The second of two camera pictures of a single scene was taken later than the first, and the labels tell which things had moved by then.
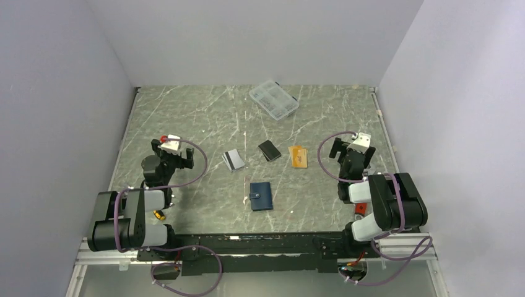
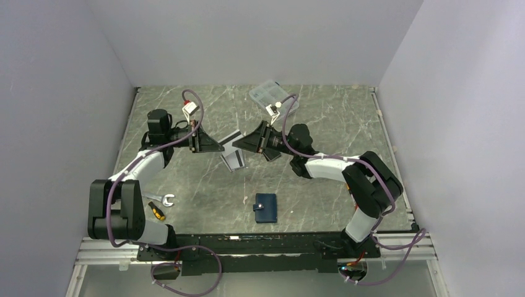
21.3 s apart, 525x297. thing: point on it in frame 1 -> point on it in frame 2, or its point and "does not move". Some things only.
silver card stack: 233,159 does not move
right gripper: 337,147 -> 252,142
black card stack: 269,151 does not move
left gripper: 187,163 -> 200,142
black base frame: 208,254 does not move
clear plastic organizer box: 274,99 does not move
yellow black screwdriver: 159,215 does not move
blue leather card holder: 260,196 -> 265,208
